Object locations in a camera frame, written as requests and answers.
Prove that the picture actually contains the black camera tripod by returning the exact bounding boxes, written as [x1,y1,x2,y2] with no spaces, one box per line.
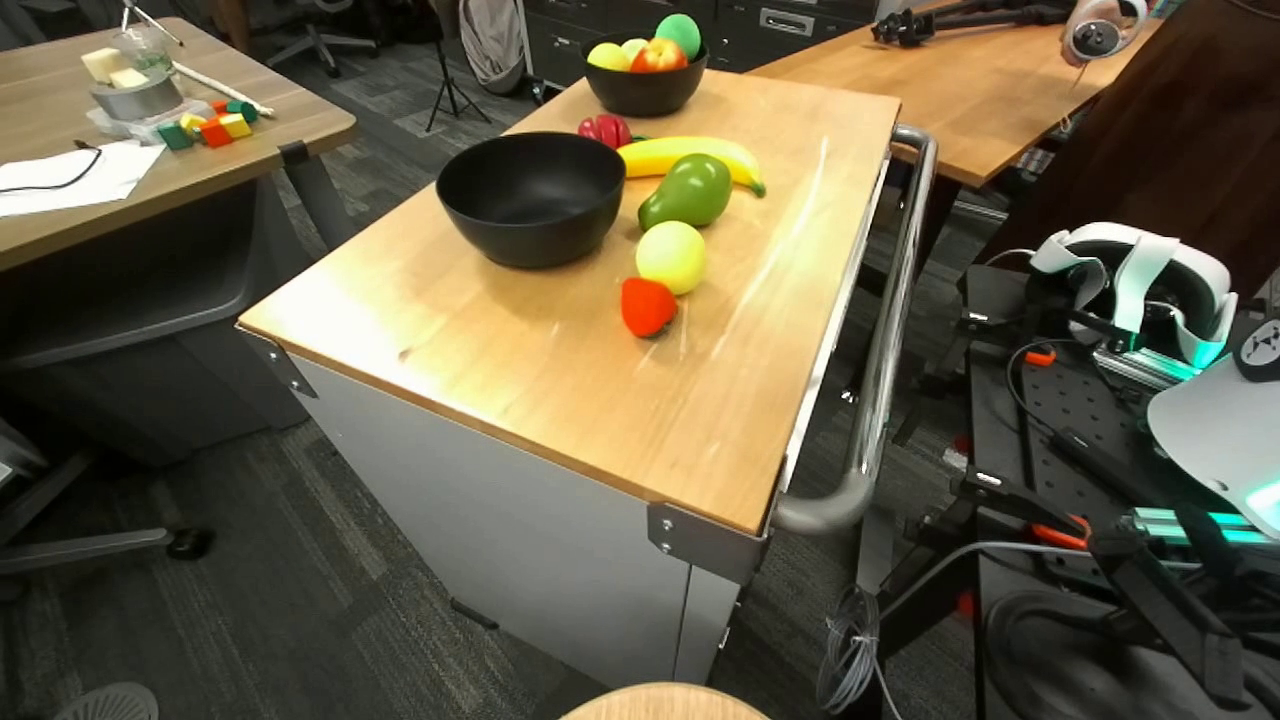
[422,0,498,137]

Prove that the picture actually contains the green round toy fruit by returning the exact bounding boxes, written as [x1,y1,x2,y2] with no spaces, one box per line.
[654,9,706,58]

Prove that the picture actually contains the yellow-green round toy fruit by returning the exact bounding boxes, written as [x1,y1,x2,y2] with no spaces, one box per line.
[634,217,711,301]

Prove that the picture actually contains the black plastic bowl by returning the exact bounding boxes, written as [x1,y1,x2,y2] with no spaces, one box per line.
[585,46,711,118]
[431,128,629,275]

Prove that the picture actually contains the large wooden conference table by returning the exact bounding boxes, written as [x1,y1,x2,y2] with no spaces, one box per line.
[0,12,360,272]

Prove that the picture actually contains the white plastic stick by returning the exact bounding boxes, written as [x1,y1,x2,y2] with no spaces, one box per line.
[172,56,278,118]

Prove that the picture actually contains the metal cart handle bar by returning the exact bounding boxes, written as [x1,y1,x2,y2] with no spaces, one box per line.
[771,122,942,535]

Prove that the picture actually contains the white paper sheets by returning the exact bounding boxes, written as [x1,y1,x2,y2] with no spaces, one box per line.
[0,137,168,219]

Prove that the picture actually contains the orange clamp handle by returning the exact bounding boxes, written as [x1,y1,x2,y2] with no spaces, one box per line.
[1017,510,1102,554]

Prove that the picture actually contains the clear plastic cup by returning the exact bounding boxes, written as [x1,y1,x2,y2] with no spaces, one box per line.
[113,16,182,67]

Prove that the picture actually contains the colourful toy blocks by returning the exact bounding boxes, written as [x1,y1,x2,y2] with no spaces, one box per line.
[157,93,261,151]

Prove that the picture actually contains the wooden side table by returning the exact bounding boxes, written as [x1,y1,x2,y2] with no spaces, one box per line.
[754,3,1164,190]

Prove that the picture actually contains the round wooden stool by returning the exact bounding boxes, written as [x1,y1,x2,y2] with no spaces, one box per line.
[556,676,777,720]

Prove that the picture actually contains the red toy strawberry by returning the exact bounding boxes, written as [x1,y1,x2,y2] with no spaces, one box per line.
[615,272,683,342]

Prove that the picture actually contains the yellow toy lemon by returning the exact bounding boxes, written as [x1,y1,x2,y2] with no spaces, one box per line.
[585,36,646,73]

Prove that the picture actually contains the yellow toy banana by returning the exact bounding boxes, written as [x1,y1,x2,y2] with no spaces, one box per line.
[615,133,771,200]

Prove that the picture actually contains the black cabinet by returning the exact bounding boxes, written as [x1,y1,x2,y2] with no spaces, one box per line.
[524,0,885,93]

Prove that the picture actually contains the green toy pear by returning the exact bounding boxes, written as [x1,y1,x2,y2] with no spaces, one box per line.
[638,146,738,234]

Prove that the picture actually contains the white VR headset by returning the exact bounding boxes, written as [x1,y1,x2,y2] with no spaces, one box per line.
[1028,217,1240,391]

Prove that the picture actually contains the orange toy pepper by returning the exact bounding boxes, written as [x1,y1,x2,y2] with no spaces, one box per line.
[629,30,695,75]

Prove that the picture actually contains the dark grey office chair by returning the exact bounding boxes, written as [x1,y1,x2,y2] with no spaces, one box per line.
[0,174,315,575]

